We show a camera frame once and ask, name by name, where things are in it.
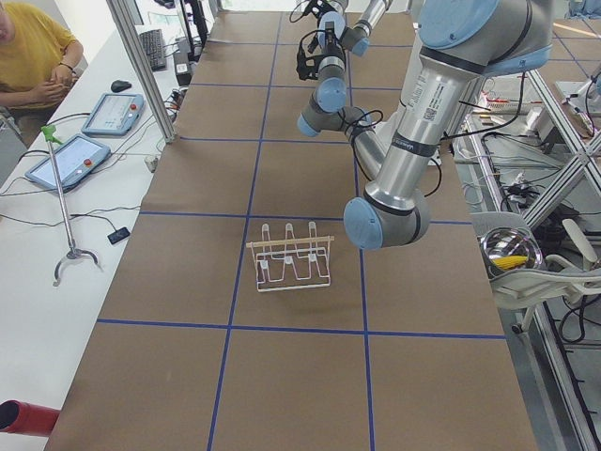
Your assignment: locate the steel pot with corn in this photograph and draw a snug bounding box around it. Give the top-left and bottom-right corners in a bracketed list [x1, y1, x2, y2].
[479, 227, 544, 278]

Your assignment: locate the black camera cable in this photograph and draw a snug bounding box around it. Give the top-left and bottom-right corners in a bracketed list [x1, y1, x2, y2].
[288, 0, 445, 198]

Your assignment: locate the red cylinder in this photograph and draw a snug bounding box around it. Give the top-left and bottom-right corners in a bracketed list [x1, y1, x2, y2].
[1, 400, 60, 437]

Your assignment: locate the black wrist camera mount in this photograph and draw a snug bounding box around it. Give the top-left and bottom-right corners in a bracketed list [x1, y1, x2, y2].
[296, 29, 323, 81]

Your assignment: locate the aluminium frame post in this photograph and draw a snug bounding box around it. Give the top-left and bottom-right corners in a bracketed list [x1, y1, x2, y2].
[106, 0, 176, 144]

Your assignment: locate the black computer mouse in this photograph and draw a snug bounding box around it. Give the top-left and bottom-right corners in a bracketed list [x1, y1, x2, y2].
[110, 80, 132, 93]

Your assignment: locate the black keyboard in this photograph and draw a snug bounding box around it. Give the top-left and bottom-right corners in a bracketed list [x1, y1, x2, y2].
[138, 29, 167, 71]

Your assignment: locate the small black phone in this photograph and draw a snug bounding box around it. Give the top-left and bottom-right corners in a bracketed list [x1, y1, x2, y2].
[107, 227, 131, 244]

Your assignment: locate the near teach pendant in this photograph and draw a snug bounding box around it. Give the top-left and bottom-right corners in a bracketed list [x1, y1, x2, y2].
[24, 134, 110, 192]

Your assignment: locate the teach pendant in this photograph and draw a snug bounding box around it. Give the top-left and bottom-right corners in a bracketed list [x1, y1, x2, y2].
[24, 134, 110, 192]
[82, 93, 145, 136]

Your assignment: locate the green handled reacher grabber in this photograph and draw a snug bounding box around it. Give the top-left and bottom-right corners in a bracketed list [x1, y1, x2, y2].
[41, 125, 100, 288]

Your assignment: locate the far teach pendant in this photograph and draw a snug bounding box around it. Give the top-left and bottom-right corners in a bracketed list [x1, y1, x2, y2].
[82, 93, 145, 136]

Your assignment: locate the person in yellow shirt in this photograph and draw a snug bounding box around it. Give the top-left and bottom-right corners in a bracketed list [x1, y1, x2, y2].
[0, 0, 85, 110]

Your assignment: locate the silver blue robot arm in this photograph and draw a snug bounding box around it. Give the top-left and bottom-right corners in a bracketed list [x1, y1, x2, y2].
[297, 1, 554, 249]

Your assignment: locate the white wire cup holder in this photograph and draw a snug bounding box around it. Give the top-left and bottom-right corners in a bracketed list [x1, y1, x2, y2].
[245, 221, 334, 292]

